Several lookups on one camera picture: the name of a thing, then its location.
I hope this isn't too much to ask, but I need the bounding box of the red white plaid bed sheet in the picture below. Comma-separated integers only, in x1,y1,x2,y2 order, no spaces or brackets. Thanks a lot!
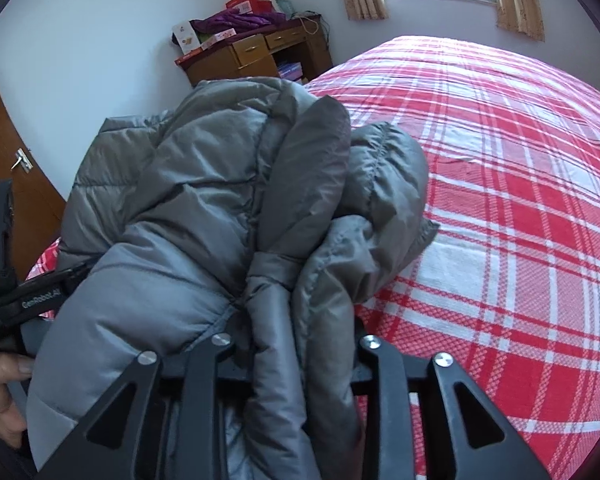
24,34,600,480

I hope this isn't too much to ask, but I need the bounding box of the purple cloth on desk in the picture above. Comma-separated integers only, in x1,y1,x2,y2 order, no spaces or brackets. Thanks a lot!
189,9,288,35

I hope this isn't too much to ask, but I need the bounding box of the red gift bag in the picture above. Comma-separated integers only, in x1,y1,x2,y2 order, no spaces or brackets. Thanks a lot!
225,0,274,14

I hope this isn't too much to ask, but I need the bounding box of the brown wooden door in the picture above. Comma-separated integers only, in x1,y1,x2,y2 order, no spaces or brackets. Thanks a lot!
0,41,67,281

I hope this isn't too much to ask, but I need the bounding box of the yellow right window curtain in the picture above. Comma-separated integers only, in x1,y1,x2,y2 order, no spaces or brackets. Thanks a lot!
496,0,545,42

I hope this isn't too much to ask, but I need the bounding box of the person's left hand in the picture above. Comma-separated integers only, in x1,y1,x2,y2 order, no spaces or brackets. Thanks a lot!
0,352,34,448

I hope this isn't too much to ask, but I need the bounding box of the brown wooden desk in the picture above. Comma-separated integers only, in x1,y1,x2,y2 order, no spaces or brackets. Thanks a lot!
175,14,334,84

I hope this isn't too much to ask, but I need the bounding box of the white red box on desk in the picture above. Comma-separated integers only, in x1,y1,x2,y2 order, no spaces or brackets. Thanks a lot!
172,21,201,55

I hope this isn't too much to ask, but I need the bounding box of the grey puffer down jacket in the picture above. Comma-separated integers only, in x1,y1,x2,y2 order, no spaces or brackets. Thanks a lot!
26,78,438,479

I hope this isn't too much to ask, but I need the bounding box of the silver door handle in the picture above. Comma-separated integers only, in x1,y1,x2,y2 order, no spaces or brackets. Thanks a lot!
9,148,33,174

